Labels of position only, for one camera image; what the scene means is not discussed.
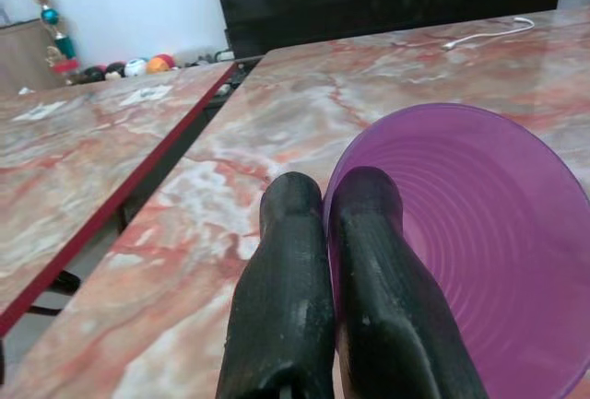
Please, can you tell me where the purple translucent plastic cup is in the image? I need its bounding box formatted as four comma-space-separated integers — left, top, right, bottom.
322, 102, 590, 399

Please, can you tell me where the marble pattern table with red edge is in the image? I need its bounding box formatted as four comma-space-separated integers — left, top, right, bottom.
0, 61, 237, 338

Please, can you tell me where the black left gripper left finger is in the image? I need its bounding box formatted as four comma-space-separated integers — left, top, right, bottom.
215, 170, 336, 399

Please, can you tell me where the white charging cable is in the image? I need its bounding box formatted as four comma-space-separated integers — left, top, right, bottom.
442, 16, 536, 52

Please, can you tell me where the brown wooden cabinet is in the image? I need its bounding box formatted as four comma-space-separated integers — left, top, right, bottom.
0, 18, 65, 95

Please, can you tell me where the gold and teal trophy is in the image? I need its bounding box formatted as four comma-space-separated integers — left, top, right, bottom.
16, 0, 80, 86

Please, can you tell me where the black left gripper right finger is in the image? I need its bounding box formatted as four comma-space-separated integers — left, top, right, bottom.
329, 166, 490, 399

